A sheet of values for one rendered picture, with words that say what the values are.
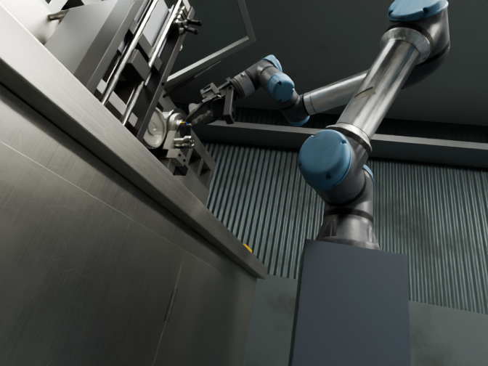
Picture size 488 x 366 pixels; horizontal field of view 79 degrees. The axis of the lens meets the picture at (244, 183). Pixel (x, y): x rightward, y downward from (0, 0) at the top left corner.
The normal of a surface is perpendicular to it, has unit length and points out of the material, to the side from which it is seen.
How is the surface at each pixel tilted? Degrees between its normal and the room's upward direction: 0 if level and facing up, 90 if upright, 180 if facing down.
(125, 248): 90
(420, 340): 90
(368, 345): 90
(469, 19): 180
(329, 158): 97
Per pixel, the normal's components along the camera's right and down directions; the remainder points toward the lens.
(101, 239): 0.94, 0.04
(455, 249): -0.12, -0.45
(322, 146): -0.62, -0.34
